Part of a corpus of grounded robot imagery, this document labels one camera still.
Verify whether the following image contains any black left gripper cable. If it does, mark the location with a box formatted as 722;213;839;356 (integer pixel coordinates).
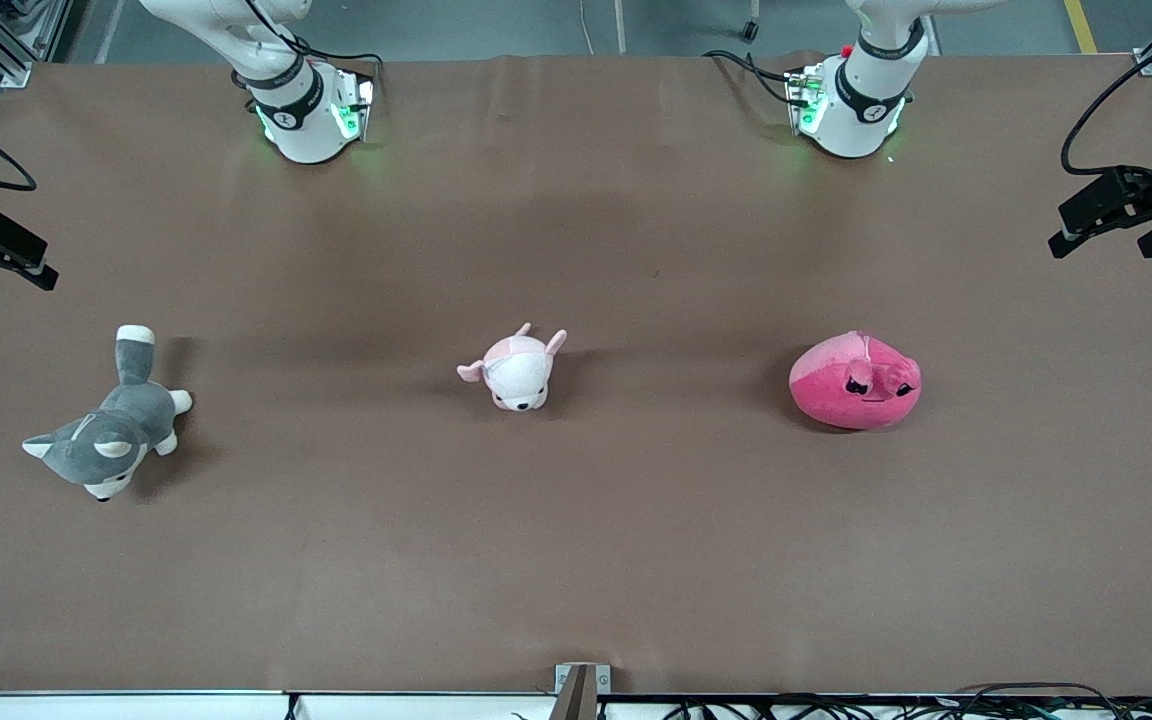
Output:
1060;30;1152;201

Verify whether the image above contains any grey white husky plush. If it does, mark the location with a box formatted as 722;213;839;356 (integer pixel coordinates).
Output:
22;325;194;503

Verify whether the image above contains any hot pink plush toy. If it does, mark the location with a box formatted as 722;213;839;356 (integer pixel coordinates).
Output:
789;331;923;432

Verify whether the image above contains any pale pink white plush pig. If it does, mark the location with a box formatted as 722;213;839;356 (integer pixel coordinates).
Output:
456;322;569;413

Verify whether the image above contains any black cable bundle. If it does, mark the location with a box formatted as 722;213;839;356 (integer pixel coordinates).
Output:
666;683;1152;720

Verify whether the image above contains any brown table cover sheet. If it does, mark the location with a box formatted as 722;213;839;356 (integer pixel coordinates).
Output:
0;52;1152;696

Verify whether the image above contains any metal table edge bracket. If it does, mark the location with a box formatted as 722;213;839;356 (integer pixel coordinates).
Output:
554;663;612;720

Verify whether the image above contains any white table edge rail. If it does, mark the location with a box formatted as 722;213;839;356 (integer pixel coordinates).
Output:
0;690;1152;720

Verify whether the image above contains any black left arm base cable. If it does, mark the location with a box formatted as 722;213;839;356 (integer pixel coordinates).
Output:
703;48;799;106

